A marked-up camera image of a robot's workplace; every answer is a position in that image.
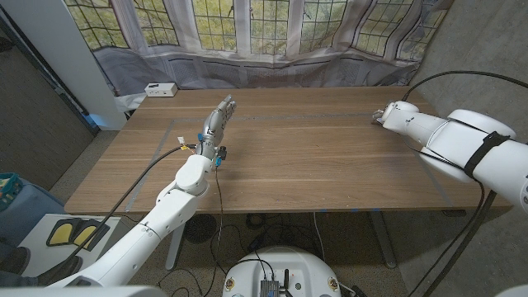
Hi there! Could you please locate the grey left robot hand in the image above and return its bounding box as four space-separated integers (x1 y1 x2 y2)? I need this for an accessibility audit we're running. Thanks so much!
196 94 238 160

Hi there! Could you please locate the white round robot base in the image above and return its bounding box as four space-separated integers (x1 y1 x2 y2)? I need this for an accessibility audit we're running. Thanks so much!
222 246 342 297

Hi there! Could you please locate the white power outlet box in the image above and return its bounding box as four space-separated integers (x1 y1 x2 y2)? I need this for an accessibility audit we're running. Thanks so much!
144 82 179 98

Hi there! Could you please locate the grey metal computer box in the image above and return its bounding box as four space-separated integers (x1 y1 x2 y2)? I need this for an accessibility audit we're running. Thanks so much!
259 279 281 297

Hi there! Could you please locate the printed window backdrop cloth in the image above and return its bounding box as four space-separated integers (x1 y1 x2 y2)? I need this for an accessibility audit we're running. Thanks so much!
64 0 455 98

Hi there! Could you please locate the black round floor fan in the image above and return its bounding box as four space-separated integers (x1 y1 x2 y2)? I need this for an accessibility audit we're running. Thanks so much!
184 214 218 244

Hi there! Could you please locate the grey table leg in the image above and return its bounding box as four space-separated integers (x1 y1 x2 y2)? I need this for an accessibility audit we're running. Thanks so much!
368 210 398 269

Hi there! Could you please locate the white table leg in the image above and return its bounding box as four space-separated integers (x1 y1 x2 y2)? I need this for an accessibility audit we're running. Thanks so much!
165 222 187 271

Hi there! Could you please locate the yellow black foot pedal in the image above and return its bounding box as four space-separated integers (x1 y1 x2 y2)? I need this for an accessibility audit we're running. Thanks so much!
45 218 80 248
73 219 111 252

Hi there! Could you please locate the white square pillar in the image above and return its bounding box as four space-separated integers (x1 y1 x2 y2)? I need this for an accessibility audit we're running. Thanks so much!
0 0 127 131

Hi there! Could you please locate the blue padded seat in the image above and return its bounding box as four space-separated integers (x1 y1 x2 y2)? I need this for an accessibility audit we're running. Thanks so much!
0 177 67 248

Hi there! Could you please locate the black shoe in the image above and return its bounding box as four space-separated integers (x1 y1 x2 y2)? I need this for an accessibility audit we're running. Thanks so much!
0 246 31 276
35 255 83 286

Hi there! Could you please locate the teal plastic basket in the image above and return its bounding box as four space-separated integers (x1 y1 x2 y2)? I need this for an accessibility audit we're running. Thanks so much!
0 172 24 211

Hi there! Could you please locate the white floor board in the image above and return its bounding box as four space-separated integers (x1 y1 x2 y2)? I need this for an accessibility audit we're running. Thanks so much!
18 213 123 278

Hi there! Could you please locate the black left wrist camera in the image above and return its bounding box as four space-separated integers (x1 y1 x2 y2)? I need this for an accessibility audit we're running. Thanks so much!
214 145 229 167

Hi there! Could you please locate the thin black left wrist cable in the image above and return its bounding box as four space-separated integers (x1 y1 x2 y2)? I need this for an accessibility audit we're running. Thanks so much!
201 166 224 297

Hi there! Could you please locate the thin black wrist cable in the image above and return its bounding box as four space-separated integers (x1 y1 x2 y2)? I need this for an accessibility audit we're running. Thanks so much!
403 139 486 297
201 166 224 297

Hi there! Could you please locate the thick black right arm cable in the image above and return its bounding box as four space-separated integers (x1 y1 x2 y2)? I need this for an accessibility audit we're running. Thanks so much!
402 69 528 297

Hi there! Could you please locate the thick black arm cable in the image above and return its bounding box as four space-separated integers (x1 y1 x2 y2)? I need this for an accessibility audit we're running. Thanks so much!
402 69 528 297
40 144 198 284

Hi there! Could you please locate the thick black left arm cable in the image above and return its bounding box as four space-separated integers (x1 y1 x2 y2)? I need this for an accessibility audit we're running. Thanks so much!
40 144 198 284

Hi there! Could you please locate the black floor cable bundle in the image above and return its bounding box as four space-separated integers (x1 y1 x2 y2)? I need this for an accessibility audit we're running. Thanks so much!
245 212 314 248

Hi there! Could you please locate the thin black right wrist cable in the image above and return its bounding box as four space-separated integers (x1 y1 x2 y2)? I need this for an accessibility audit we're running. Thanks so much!
403 139 486 297

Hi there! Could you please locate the white floor cable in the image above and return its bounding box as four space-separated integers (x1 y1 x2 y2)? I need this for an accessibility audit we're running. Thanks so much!
312 212 327 263

